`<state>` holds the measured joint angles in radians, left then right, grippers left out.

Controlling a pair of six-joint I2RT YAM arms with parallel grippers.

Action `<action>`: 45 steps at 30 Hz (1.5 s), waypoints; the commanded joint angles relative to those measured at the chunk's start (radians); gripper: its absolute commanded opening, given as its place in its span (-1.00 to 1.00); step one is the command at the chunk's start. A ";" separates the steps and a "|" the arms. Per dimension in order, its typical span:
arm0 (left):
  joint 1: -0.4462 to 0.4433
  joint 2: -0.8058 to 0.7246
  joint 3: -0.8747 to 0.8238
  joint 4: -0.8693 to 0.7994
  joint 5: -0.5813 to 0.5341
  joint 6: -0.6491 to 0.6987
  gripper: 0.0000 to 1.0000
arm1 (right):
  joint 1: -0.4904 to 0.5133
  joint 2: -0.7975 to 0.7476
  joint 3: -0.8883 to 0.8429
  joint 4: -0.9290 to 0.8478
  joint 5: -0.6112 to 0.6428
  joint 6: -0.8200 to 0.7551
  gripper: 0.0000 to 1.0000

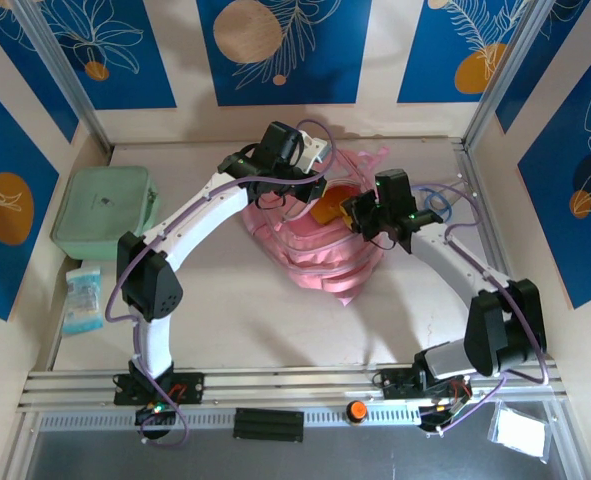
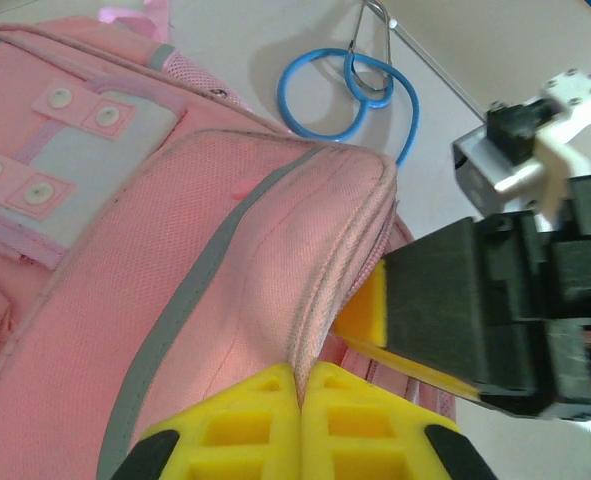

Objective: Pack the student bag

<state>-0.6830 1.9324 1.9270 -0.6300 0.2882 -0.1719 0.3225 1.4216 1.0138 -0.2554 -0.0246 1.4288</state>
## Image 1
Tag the aluminium side rail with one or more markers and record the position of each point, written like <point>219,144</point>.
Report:
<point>495,260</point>

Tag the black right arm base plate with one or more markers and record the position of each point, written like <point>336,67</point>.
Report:
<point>397,385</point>

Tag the pale blue tissue pack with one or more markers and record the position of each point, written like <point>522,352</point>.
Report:
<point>81,300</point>

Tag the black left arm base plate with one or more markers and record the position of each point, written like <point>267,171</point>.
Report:
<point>190,390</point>

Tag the mint green lunch bag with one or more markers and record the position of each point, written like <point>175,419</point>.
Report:
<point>105,210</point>

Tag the clear bag with white paper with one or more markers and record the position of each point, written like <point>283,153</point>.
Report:
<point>517,432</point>

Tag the orange leather wallet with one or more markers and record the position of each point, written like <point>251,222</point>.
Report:
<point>330,207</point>

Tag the aluminium corner post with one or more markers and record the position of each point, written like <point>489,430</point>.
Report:
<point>65,75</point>
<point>505,75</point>

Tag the black ribbed block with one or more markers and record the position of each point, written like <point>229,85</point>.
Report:
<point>268,425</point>

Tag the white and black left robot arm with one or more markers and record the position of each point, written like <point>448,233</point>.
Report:
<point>200,215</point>

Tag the pink student backpack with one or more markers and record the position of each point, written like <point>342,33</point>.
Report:
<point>320,255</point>

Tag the orange emergency stop button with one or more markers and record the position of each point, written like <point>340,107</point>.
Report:
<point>356,411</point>

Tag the aluminium frame rail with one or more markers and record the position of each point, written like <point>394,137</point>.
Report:
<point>300,385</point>

